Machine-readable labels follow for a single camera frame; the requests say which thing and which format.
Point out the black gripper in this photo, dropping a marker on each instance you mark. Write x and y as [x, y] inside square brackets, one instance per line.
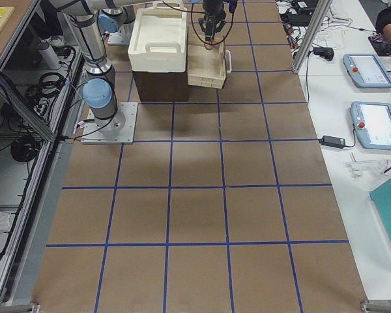
[214, 7]

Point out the dark wooden drawer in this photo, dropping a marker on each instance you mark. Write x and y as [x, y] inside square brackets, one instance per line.
[204, 68]

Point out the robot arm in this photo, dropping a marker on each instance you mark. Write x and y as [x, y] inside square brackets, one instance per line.
[82, 17]
[212, 3]

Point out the cream plastic storage box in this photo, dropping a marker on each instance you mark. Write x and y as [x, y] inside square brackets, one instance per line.
[158, 41]

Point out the upper teach pendant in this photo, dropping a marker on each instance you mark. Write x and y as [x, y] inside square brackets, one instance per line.
[366, 70]

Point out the teach pendant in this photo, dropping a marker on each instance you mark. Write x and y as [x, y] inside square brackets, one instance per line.
[372, 123]
[366, 70]

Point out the black power brick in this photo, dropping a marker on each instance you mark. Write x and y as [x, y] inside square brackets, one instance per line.
[331, 141]

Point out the lower teach pendant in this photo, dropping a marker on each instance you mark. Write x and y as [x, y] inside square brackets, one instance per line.
[372, 123]

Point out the clear plastic holder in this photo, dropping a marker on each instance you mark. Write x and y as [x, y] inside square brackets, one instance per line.
[379, 168]

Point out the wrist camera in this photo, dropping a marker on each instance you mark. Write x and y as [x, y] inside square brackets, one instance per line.
[232, 5]

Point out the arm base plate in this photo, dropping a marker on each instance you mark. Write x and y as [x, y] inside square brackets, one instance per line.
[120, 38]
[118, 130]

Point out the aluminium frame post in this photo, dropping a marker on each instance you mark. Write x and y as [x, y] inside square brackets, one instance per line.
[314, 25]

